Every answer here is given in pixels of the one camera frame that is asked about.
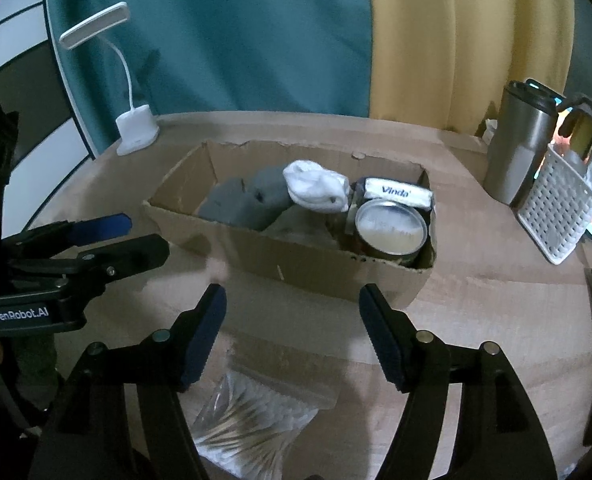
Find red metal can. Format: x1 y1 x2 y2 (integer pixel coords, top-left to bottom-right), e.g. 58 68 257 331
346 199 429 267

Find grey socks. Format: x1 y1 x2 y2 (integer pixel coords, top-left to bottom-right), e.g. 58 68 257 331
197 165 297 233

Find white perforated basket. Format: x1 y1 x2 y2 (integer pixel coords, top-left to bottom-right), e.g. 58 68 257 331
517 142 592 266

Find white desk lamp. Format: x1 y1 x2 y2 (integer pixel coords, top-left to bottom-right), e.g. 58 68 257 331
59 2 161 156

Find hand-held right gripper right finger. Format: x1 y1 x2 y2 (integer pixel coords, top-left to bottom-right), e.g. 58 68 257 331
358 283 559 480

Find tissue pack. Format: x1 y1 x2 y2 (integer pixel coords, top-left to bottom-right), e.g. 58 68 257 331
353 177 434 211

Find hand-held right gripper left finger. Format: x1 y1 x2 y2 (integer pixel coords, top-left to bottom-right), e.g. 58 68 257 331
28 283 227 480

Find clear plastic snack bag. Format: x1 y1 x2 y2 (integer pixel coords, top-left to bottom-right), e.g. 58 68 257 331
266 207 349 251

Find yellow curtain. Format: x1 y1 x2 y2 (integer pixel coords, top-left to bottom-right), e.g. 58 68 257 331
363 0 577 136

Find cotton swab plastic bag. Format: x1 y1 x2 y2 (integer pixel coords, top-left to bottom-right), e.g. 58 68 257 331
191 345 339 478

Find steel tumbler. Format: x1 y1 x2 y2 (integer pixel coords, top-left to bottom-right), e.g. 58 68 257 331
483 80 559 206

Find cardboard box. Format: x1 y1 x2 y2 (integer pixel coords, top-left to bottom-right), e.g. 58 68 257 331
142 140 439 311

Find teal curtain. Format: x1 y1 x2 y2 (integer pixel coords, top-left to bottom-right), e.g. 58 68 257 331
43 0 377 156

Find white socks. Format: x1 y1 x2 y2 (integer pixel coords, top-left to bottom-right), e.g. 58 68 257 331
282 160 351 213

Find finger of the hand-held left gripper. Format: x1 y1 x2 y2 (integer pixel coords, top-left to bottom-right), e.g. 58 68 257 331
0 213 132 261
6 233 171 311

